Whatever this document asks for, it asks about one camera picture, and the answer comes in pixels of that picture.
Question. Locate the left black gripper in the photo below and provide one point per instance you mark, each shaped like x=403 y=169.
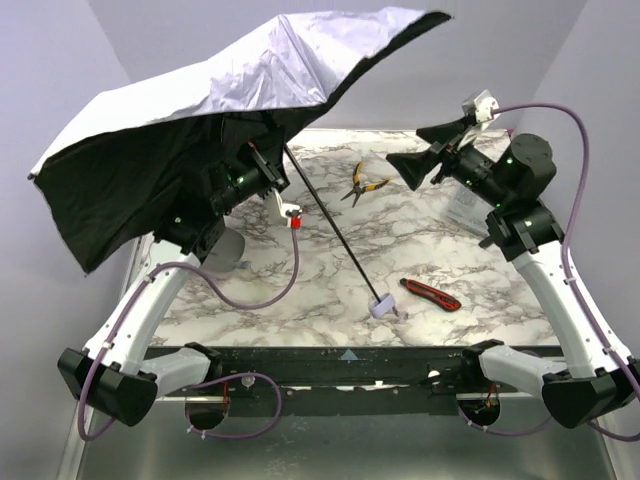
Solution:
x=270 y=167

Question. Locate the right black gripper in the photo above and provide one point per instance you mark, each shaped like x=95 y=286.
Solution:
x=445 y=159

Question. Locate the pink zippered umbrella case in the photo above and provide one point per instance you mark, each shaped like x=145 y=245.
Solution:
x=227 y=253

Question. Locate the lavender umbrella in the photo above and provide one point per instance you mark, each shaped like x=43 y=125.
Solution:
x=109 y=175

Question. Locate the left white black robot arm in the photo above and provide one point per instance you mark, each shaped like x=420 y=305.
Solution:
x=111 y=373

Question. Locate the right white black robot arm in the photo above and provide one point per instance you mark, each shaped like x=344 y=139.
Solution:
x=598 y=373

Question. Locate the yellow black pliers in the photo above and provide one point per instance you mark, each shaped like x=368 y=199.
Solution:
x=359 y=188

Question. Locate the red black utility knife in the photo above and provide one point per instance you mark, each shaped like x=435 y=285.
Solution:
x=443 y=300

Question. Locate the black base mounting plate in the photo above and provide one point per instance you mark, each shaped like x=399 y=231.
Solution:
x=342 y=381

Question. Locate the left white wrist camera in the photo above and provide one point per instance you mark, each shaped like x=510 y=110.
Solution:
x=282 y=213

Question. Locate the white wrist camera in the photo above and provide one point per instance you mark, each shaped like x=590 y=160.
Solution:
x=282 y=213
x=478 y=115

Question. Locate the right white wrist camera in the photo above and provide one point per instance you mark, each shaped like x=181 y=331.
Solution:
x=478 y=115

